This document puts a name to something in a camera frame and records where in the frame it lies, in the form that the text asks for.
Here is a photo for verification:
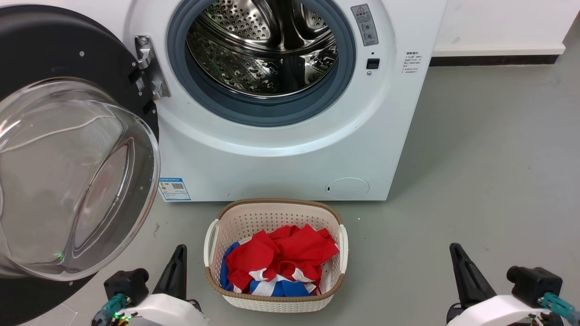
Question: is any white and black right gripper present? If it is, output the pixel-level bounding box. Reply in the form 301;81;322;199
446;243;556;326

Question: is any grey warning label sticker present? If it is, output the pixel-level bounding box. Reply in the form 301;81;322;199
351;4;379;47

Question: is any teal left camera connector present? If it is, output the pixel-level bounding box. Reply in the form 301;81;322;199
92;293;130;326

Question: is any teal right camera connector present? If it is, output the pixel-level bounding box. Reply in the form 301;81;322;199
538;292;580;325

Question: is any teal camera connector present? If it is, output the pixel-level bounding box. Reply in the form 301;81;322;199
538;292;580;325
92;293;130;326

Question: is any cream perforated laundry basket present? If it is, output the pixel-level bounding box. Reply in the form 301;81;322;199
203;198;349;313

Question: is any red garment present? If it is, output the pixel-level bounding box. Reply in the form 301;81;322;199
225;224;340;293

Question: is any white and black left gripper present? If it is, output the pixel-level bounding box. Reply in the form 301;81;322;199
116;244;209;326

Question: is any black round glass washer door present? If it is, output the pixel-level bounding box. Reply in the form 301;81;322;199
0;5;162;326

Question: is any black text label sticker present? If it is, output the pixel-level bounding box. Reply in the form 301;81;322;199
402;51;424;74

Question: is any round white filter cover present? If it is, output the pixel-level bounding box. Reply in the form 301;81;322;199
325;177;370;201

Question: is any blue energy label sticker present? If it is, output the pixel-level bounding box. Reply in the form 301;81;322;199
158;177;192;201

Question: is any silver metal door hinge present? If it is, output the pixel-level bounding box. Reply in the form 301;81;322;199
135;35;172;101

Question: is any white front-load washing machine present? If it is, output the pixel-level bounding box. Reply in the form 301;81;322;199
72;0;449;202

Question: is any blue and white garment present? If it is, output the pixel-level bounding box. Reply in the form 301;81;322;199
220;242;317;298

